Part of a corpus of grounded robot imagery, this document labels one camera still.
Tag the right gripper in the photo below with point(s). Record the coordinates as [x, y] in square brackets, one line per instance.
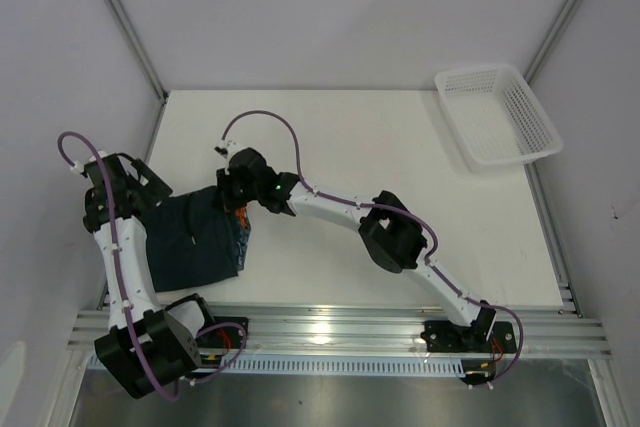
[225, 177]

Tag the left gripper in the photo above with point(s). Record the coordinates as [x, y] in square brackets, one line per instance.
[154, 191]

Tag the colourful patterned shorts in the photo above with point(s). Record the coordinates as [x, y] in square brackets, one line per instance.
[241, 228]

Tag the dark green shorts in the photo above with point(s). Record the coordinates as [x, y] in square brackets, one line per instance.
[189, 242]

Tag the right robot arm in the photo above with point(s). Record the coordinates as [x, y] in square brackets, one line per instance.
[395, 239]

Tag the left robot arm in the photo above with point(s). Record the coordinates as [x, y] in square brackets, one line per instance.
[147, 346]

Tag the white plastic basket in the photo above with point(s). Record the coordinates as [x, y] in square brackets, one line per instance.
[495, 118]

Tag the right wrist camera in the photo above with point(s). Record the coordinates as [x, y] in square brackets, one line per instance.
[228, 148]

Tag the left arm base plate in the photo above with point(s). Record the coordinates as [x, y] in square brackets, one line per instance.
[225, 333]

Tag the slotted cable duct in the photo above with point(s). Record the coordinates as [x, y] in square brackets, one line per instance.
[346, 366]

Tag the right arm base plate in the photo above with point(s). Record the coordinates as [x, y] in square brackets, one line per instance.
[443, 336]

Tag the aluminium rail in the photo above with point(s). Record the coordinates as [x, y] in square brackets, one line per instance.
[394, 332]

